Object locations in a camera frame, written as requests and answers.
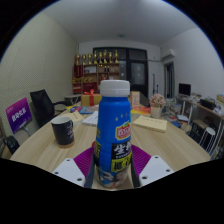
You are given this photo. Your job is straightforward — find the yellow gift box red ribbon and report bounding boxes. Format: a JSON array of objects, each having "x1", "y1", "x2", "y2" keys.
[{"x1": 80, "y1": 89, "x2": 103, "y2": 108}]

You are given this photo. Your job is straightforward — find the small orange standing box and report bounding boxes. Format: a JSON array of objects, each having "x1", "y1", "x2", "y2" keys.
[{"x1": 129, "y1": 90, "x2": 141, "y2": 108}]

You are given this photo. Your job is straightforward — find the blue white-capped drink bottle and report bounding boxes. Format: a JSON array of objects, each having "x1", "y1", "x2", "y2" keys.
[{"x1": 92, "y1": 79, "x2": 133, "y2": 189}]

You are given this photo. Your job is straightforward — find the white round stool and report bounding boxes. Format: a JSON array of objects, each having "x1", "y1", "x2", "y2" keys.
[{"x1": 199, "y1": 126, "x2": 218, "y2": 153}]

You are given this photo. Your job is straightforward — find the purple sign board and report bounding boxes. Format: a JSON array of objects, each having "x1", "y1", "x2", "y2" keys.
[{"x1": 5, "y1": 97, "x2": 33, "y2": 134}]

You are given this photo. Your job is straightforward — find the black mug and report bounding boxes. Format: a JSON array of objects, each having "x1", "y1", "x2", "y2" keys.
[{"x1": 50, "y1": 115, "x2": 76, "y2": 149}]

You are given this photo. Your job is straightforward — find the blue magazine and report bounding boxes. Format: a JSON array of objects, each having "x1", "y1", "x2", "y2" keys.
[{"x1": 69, "y1": 105, "x2": 94, "y2": 115}]

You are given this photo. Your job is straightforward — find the white paper sheet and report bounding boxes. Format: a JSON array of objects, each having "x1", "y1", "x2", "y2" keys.
[{"x1": 81, "y1": 110, "x2": 100, "y2": 127}]

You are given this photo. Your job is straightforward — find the black framed glass door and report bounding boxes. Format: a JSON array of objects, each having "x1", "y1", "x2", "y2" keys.
[{"x1": 92, "y1": 46, "x2": 149, "y2": 98}]

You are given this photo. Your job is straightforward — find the black computer monitor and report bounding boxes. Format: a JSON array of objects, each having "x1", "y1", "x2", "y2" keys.
[{"x1": 178, "y1": 82, "x2": 192, "y2": 98}]

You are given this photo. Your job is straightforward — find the wooden shelf unit with trophies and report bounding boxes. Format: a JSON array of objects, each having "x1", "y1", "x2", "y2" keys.
[{"x1": 72, "y1": 49, "x2": 122, "y2": 95}]

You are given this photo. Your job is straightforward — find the yellow booklet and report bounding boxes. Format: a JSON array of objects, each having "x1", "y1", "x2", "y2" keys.
[{"x1": 65, "y1": 104, "x2": 79, "y2": 112}]

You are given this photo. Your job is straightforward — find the black bag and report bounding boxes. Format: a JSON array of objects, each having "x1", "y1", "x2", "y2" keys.
[{"x1": 2, "y1": 135, "x2": 21, "y2": 155}]

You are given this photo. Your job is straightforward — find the white air conditioner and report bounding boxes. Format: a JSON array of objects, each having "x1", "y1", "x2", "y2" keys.
[{"x1": 160, "y1": 48, "x2": 176, "y2": 63}]

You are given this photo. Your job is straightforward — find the potted pink flowers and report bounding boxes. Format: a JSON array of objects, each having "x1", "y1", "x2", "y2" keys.
[{"x1": 149, "y1": 93, "x2": 167, "y2": 119}]

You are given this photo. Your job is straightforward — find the orange red booklet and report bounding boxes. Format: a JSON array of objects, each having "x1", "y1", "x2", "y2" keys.
[{"x1": 130, "y1": 105, "x2": 152, "y2": 116}]

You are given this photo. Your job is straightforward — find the small round white table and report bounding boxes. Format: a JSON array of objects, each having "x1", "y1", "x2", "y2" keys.
[{"x1": 64, "y1": 94, "x2": 83, "y2": 105}]

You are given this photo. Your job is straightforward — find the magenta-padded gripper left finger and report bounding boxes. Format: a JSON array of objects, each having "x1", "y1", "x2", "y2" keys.
[{"x1": 52, "y1": 145, "x2": 98, "y2": 189}]

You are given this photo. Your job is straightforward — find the yellow book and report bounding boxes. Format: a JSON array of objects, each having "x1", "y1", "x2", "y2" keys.
[{"x1": 132, "y1": 115, "x2": 168, "y2": 134}]

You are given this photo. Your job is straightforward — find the black office chair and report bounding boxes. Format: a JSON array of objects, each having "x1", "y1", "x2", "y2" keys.
[{"x1": 29, "y1": 88, "x2": 73, "y2": 129}]

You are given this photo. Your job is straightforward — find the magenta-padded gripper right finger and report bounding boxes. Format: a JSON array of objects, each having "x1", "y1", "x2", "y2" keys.
[{"x1": 129, "y1": 143, "x2": 175, "y2": 189}]

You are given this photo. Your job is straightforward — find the cluttered side desk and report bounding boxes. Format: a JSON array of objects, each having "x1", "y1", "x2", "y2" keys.
[{"x1": 174, "y1": 94, "x2": 224, "y2": 158}]

